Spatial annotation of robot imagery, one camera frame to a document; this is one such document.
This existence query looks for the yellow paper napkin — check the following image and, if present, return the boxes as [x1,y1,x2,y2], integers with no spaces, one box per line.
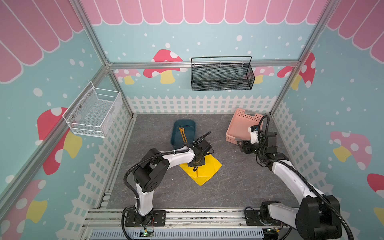
[180,155,222,186]

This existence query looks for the aluminium front rail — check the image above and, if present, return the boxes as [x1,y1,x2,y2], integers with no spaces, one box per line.
[80,207,331,230]

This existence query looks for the white slotted cable duct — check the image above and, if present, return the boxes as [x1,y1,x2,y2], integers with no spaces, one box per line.
[89,229,265,240]

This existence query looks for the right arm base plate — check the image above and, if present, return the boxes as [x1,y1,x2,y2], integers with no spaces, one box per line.
[244,207,284,228]

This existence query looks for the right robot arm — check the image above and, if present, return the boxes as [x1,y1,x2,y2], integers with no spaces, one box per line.
[237,126,355,240]

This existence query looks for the orange plastic spoon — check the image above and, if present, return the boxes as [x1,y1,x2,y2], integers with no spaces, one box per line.
[193,161,200,176]

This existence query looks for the dark teal plastic tub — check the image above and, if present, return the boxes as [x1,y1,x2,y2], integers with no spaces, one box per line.
[171,120,196,149]

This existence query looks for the orange plastic fork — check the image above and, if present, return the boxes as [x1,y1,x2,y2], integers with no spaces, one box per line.
[179,127,188,143]

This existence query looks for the pink perforated plastic basket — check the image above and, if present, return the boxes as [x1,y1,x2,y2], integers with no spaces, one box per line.
[226,108,263,145]

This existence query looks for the black wire mesh basket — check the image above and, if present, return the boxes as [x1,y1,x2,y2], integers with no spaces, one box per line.
[191,56,256,92]

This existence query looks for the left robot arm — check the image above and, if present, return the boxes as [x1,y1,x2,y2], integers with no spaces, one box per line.
[123,139,212,226]

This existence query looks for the white wire mesh basket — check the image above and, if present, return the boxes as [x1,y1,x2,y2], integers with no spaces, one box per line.
[63,82,123,138]

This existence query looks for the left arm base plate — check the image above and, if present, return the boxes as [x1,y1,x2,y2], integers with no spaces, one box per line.
[124,210,167,227]

